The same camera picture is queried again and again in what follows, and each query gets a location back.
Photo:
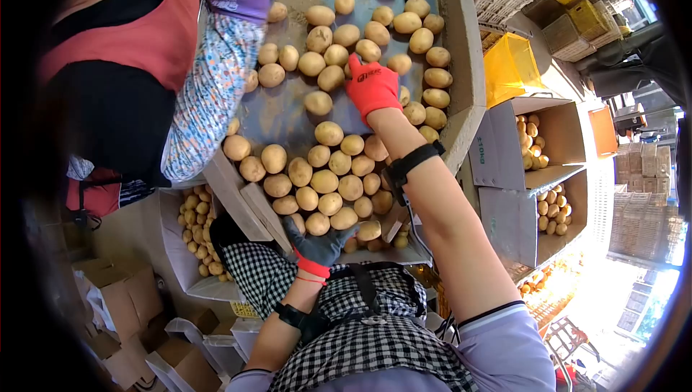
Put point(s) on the pile of empty cartons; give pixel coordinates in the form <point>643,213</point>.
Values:
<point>130,305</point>

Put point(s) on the heap of small potatoes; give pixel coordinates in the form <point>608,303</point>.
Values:
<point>201,230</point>
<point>554,209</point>
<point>531,143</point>

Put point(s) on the person's right hand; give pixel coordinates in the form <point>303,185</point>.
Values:
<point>374,92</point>

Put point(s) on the black wrist band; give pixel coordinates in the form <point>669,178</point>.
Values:
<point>298,317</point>
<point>412,166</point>

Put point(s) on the stack of pale crates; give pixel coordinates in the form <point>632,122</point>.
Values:
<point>643,213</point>

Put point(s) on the person's left fingers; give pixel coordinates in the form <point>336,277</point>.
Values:
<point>294,232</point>

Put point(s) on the orange crate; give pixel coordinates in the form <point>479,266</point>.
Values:
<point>603,131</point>

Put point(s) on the person's body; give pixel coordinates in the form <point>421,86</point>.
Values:
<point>373,338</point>

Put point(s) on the pile of large potatoes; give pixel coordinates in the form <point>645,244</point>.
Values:
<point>324,181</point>

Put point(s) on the stack of plastic crates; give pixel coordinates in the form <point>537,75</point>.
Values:
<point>573,30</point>

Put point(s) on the person's left hand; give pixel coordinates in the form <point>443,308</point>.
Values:
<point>318,254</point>

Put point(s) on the yellow lined crate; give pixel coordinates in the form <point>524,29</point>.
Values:
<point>511,70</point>

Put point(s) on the cardboard carton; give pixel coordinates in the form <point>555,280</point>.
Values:
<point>559,132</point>
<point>175,251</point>
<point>508,224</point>

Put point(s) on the grey sorting table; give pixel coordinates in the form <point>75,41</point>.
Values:
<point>281,116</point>

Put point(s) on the person's right index finger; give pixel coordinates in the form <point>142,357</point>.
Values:
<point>355,67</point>

